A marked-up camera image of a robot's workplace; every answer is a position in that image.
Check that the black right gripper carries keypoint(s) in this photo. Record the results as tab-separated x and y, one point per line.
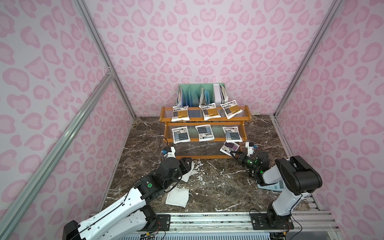
240	156

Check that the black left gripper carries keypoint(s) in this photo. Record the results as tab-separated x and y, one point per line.
185	163

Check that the blue coffee bag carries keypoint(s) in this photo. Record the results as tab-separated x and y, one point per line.
232	135
180	135
205	133

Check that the yellow coffee bag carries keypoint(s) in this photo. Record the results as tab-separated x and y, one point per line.
210	111
231	109
180	114

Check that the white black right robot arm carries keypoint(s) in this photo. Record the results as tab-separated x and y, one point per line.
299	177

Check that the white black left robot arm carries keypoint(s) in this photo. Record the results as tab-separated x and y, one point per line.
132	212

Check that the orange wooden three-tier shelf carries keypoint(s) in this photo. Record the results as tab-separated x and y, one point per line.
203	150

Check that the plain white bag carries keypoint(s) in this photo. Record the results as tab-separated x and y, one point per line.
178	197

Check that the light blue calculator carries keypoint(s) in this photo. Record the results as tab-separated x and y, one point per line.
277	187

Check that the white binder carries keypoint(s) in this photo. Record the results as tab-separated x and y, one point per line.
217	94

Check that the green file organizer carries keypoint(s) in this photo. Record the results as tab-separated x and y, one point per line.
195	95

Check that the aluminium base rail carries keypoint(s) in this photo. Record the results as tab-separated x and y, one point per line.
227	225

